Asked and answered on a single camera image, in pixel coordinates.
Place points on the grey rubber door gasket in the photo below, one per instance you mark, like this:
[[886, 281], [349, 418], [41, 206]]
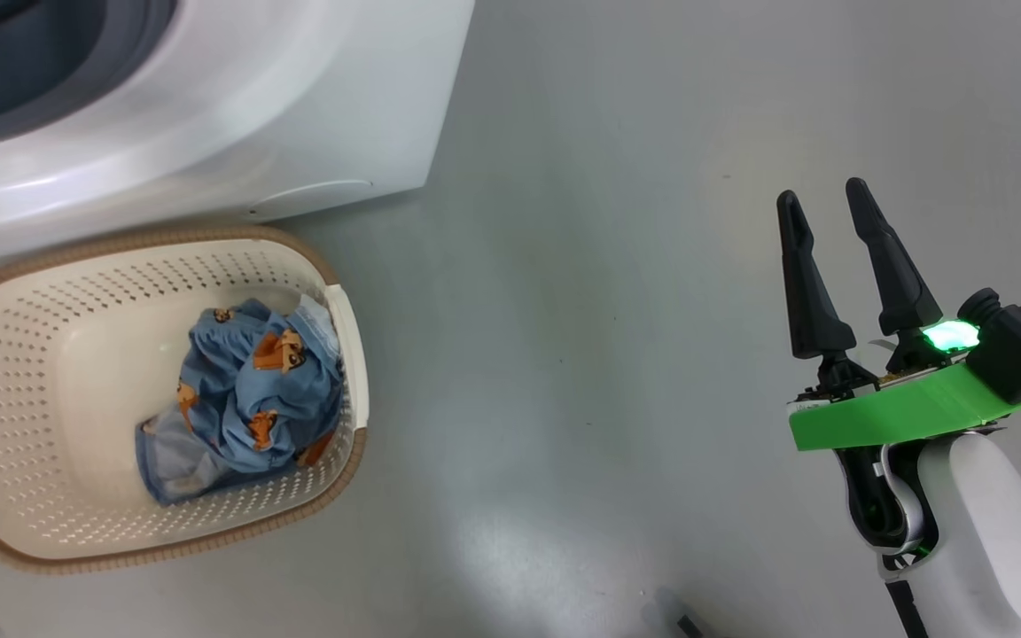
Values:
[[41, 71]]

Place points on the blue garment small orange prints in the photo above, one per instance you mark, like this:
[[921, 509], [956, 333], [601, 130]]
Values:
[[245, 390]]

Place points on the round white filter cover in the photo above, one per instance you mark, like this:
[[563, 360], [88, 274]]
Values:
[[315, 199]]

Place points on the white front-load washing machine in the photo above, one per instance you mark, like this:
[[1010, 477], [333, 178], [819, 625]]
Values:
[[298, 115]]

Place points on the cream perforated laundry basket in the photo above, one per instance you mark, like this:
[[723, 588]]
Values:
[[58, 354]]

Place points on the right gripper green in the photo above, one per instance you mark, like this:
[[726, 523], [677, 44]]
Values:
[[900, 412]]

